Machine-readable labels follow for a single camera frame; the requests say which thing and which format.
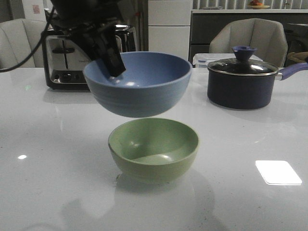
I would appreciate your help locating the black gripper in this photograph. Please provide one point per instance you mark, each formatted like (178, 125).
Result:
(90, 24)

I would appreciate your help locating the blue bowl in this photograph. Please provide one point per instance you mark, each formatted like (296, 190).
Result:
(152, 83)

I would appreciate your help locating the green bowl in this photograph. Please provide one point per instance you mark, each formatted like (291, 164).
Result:
(153, 150)

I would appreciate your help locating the black and chrome toaster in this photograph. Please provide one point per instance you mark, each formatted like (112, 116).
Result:
(64, 62)

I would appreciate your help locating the white cabinet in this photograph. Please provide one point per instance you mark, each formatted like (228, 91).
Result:
(169, 26)

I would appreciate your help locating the left beige armchair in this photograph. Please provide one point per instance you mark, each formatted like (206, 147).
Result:
(18, 39)

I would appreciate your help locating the beige armchair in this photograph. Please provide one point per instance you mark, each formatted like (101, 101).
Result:
(266, 35)
(18, 39)

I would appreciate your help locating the clear plastic food container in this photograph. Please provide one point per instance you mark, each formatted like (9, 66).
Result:
(201, 60)

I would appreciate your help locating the dark blue saucepan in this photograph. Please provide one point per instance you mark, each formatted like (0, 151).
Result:
(246, 91)

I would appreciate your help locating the glass pot lid blue knob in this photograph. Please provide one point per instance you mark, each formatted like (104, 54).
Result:
(242, 64)

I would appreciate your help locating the fruit plate on counter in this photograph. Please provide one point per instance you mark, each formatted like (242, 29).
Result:
(257, 5)

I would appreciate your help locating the right beige armchair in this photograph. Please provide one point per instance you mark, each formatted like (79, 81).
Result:
(266, 35)

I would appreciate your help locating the grey counter with white top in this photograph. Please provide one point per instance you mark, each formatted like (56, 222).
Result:
(218, 32)

